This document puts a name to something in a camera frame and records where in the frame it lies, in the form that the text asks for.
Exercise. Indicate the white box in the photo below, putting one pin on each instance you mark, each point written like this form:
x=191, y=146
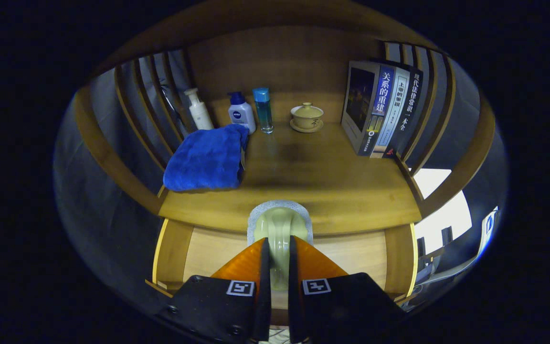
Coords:
x=447, y=220

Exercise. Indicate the white pump bottle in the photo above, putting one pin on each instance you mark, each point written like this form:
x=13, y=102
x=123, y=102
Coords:
x=200, y=114

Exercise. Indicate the wooden cabinet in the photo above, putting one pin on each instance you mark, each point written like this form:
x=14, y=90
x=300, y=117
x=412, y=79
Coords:
x=265, y=62

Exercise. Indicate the white bottle with blue cap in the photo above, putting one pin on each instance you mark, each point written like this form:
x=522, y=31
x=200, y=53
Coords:
x=241, y=114

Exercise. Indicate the blue towel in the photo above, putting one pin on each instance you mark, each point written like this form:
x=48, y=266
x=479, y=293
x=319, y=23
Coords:
x=203, y=160

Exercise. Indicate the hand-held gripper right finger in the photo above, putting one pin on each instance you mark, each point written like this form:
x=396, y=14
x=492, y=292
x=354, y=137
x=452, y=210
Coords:
x=294, y=306

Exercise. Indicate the blue spine book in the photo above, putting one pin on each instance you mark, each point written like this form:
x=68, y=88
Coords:
x=358, y=95

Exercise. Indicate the teal clear bottle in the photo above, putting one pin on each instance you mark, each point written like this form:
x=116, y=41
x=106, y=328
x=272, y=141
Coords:
x=263, y=112

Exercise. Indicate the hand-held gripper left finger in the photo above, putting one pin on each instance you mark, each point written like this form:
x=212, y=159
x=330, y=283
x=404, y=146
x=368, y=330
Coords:
x=265, y=296

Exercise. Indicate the black spine book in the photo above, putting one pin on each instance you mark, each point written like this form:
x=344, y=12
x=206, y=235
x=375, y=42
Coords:
x=411, y=110

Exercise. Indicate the pale spine book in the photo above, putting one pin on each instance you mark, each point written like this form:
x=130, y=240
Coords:
x=396, y=110

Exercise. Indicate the tan lidded teacup with saucer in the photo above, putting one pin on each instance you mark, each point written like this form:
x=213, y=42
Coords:
x=307, y=117

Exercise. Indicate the wooden drawer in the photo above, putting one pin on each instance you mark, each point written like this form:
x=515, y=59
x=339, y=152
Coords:
x=208, y=253

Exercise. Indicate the wooden countertop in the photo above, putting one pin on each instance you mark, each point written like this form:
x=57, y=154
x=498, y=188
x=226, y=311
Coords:
x=327, y=181

